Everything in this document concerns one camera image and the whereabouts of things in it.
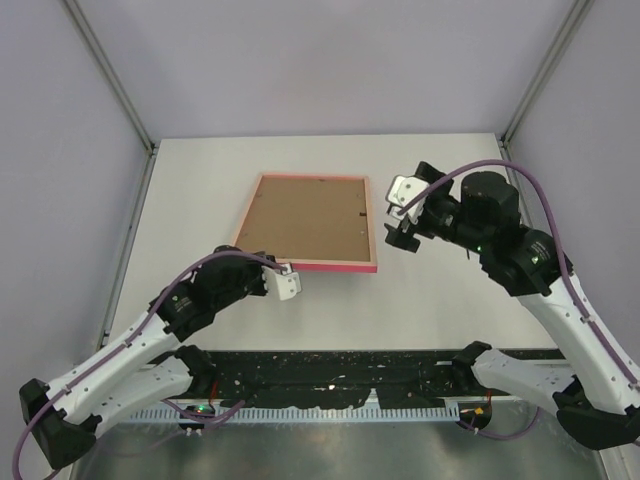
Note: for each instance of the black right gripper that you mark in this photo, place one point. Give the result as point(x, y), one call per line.
point(404, 235)

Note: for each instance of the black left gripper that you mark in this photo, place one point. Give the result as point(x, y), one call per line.
point(261, 289)

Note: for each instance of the pink picture frame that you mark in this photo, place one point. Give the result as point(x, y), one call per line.
point(325, 265)

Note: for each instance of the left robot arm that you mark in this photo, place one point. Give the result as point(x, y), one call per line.
point(148, 363)

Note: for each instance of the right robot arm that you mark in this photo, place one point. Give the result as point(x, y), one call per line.
point(473, 207)

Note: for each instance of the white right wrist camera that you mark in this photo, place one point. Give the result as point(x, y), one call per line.
point(403, 190)

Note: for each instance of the brown frame backing board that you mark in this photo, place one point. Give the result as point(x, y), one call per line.
point(305, 220)

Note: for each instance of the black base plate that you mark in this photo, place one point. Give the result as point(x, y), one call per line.
point(335, 379)

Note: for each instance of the slotted cable duct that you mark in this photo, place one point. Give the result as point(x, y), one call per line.
point(368, 413)

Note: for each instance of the right aluminium frame post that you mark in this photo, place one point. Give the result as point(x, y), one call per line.
point(561, 40)

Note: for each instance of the aluminium frame post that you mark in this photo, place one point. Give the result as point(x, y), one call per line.
point(561, 40)
point(106, 69)

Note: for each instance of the left aluminium frame post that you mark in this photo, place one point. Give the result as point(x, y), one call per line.
point(106, 69)

